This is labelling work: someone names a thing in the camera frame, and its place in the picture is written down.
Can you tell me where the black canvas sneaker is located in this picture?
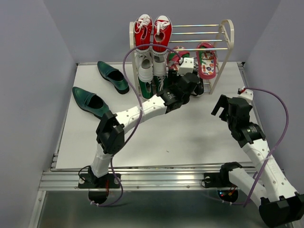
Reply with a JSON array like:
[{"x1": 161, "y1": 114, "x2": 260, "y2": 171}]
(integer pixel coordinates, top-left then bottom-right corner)
[
  {"x1": 190, "y1": 74, "x2": 204, "y2": 96},
  {"x1": 168, "y1": 69, "x2": 179, "y2": 87}
]

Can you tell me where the pink letter sandal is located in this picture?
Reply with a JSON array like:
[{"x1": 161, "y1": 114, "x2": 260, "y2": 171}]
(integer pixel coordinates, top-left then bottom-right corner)
[
  {"x1": 196, "y1": 42, "x2": 217, "y2": 80},
  {"x1": 167, "y1": 46, "x2": 190, "y2": 71}
]

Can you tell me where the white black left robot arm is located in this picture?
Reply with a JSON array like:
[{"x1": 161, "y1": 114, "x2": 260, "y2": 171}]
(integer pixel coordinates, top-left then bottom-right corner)
[{"x1": 78, "y1": 73, "x2": 200, "y2": 189}]

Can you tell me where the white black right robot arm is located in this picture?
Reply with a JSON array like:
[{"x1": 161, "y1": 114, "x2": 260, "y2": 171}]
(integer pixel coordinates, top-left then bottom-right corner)
[{"x1": 201, "y1": 95, "x2": 304, "y2": 228}]

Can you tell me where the cream metal shoe shelf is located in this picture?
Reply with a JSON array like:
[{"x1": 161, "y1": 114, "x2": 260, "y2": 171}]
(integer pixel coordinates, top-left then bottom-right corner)
[{"x1": 129, "y1": 14, "x2": 234, "y2": 99}]

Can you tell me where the green sneaker right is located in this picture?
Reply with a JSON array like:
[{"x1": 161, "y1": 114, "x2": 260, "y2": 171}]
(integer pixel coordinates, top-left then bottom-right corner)
[{"x1": 153, "y1": 75, "x2": 168, "y2": 93}]

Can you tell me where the green sneaker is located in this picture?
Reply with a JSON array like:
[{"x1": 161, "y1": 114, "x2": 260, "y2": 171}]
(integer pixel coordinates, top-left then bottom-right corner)
[
  {"x1": 139, "y1": 79, "x2": 153, "y2": 99},
  {"x1": 153, "y1": 75, "x2": 168, "y2": 93}
]

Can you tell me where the green sneaker left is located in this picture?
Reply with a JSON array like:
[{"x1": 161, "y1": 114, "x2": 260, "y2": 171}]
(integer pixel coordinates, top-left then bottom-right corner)
[{"x1": 139, "y1": 79, "x2": 153, "y2": 99}]

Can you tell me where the white sneaker right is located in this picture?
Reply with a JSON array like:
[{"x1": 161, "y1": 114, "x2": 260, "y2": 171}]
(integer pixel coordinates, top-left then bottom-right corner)
[{"x1": 152, "y1": 55, "x2": 166, "y2": 76}]

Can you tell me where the white sneaker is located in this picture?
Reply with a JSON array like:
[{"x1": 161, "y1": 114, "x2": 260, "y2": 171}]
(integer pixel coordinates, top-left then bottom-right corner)
[
  {"x1": 135, "y1": 53, "x2": 153, "y2": 83},
  {"x1": 152, "y1": 55, "x2": 166, "y2": 76}
]

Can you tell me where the white sneaker left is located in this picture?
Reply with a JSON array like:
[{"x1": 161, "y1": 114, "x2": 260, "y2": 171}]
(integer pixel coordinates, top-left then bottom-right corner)
[{"x1": 135, "y1": 53, "x2": 153, "y2": 83}]

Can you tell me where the green loafer rear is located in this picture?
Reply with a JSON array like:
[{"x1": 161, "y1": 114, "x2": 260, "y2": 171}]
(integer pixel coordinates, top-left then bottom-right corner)
[{"x1": 97, "y1": 61, "x2": 130, "y2": 95}]

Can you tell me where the green loafer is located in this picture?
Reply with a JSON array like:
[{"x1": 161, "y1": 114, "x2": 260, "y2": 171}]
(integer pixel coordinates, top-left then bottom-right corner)
[
  {"x1": 97, "y1": 61, "x2": 130, "y2": 95},
  {"x1": 72, "y1": 86, "x2": 110, "y2": 119}
]

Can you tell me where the red sneaker right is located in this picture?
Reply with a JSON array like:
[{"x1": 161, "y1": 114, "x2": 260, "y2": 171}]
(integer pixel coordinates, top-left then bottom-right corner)
[{"x1": 153, "y1": 15, "x2": 172, "y2": 46}]

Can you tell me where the red sneaker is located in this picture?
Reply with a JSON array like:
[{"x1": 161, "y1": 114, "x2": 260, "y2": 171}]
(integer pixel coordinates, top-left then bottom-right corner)
[
  {"x1": 153, "y1": 15, "x2": 172, "y2": 46},
  {"x1": 133, "y1": 14, "x2": 152, "y2": 46}
]

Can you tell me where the red sneaker left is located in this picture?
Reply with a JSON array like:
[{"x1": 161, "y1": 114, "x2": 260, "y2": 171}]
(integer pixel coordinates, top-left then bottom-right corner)
[{"x1": 133, "y1": 14, "x2": 152, "y2": 46}]

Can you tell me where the green loafer front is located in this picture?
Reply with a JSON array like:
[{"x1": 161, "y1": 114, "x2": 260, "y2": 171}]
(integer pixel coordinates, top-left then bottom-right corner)
[{"x1": 72, "y1": 86, "x2": 110, "y2": 119}]

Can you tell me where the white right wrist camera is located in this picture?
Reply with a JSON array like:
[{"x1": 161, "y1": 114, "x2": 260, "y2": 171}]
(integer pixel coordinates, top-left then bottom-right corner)
[{"x1": 237, "y1": 87, "x2": 254, "y2": 104}]

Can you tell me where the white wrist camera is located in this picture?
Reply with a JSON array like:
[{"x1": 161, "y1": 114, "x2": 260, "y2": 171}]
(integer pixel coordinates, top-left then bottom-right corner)
[
  {"x1": 237, "y1": 87, "x2": 254, "y2": 104},
  {"x1": 177, "y1": 57, "x2": 194, "y2": 76}
]

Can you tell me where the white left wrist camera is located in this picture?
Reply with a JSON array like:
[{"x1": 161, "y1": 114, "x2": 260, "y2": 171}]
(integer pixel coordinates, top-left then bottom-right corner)
[{"x1": 177, "y1": 57, "x2": 194, "y2": 76}]

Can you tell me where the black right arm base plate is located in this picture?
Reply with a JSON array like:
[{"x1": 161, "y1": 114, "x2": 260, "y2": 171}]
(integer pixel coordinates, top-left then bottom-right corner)
[{"x1": 201, "y1": 172, "x2": 235, "y2": 188}]

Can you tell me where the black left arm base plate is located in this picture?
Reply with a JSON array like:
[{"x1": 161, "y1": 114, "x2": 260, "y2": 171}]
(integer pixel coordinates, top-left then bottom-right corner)
[{"x1": 78, "y1": 173, "x2": 120, "y2": 189}]

